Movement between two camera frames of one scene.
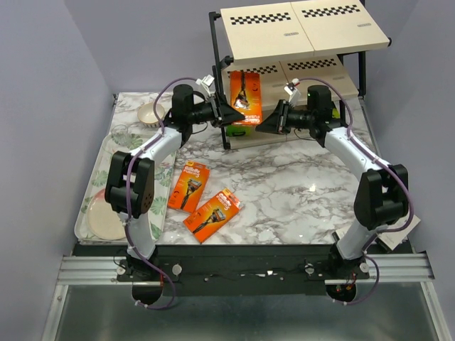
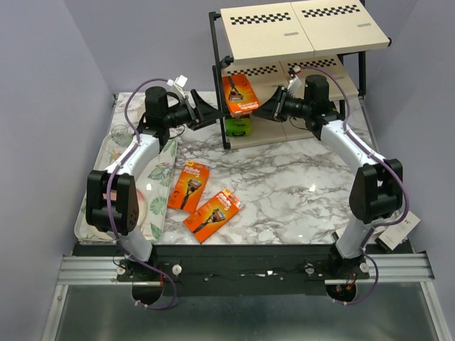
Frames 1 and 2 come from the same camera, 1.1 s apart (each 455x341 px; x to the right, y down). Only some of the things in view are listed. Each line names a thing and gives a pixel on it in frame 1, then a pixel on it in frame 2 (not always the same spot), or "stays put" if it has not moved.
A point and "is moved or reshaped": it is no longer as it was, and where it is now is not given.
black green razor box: [238, 131] stays put
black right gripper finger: [278, 121] -> [269, 109]
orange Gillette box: [246, 96] is moved or reshaped
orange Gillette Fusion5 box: [188, 187] stays put
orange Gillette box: [211, 217] stays put
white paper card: [391, 239] stays put
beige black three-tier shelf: [280, 72] stays put
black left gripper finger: [227, 114] -> [204, 111]
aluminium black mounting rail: [238, 270] stays put
